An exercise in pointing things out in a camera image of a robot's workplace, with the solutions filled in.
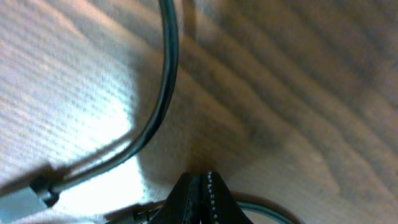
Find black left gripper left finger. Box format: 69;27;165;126
150;172;201;224

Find black usb cable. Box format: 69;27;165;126
0;0;295;224

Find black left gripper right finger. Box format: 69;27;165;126
201;172;252;224

